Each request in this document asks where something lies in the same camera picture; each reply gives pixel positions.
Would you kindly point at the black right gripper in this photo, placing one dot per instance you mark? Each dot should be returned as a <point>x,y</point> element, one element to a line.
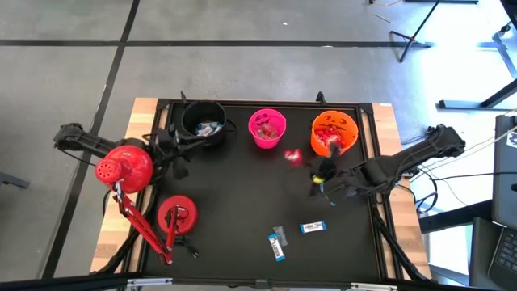
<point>323,169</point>

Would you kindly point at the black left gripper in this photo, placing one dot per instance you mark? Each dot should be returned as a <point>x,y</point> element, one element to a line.
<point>165,141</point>

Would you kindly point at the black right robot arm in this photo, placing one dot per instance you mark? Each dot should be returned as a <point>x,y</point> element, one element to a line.
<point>404,165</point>

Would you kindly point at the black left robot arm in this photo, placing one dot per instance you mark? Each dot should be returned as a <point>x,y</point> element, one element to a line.
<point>81,140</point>

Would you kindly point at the orange pumpkin face bucket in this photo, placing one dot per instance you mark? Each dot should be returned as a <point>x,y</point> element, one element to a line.
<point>323,150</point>

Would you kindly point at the black pumpkin face bucket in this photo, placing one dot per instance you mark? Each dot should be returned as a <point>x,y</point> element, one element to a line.
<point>192,117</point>

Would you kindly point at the red desk lamp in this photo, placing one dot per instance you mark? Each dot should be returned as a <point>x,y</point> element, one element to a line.
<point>129,167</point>

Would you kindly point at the pink pumpkin face bucket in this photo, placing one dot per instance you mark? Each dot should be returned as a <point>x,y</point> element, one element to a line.
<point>267,144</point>

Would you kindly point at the black desk leg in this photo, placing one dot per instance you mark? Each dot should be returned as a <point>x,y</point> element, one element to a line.
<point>464,105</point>

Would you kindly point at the black tripod stand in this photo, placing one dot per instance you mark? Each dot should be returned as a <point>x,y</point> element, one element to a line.
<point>410,40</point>

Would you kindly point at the dark grey stand foot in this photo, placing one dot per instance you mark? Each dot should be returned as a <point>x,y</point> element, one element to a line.
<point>14,180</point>

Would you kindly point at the dark grey open laptop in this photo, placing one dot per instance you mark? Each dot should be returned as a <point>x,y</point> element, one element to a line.
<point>480,250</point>

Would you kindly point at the grey laptop with sticker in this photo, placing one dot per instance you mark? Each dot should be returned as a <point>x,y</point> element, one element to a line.
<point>505,182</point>

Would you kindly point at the grey desk leg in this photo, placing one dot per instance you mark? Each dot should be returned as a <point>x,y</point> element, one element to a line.
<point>503,52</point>

